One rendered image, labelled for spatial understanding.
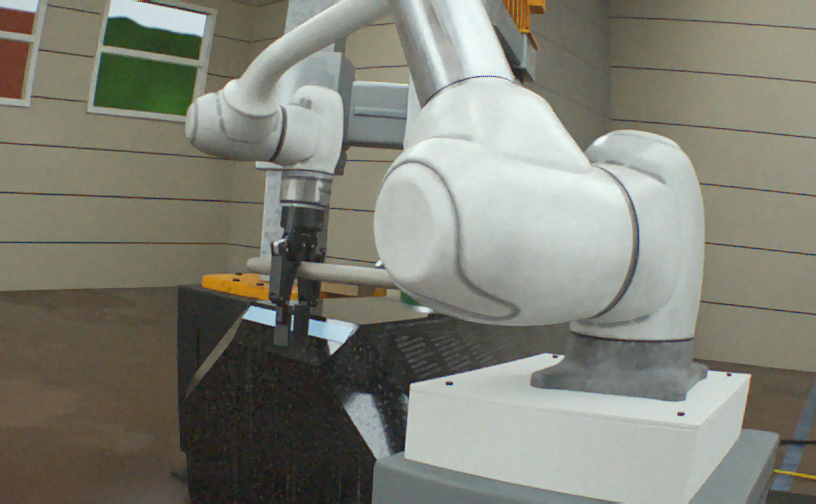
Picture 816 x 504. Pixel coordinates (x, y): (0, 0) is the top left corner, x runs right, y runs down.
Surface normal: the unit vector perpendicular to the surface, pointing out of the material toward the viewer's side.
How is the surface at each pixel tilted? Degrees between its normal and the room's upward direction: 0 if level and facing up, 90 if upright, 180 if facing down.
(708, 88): 90
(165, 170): 90
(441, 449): 90
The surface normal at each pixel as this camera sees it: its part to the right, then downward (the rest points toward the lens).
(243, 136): 0.34, 0.63
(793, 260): -0.57, 0.00
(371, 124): 0.11, 0.06
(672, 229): 0.53, -0.04
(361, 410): 0.03, -0.47
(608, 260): 0.58, 0.22
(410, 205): -0.79, 0.07
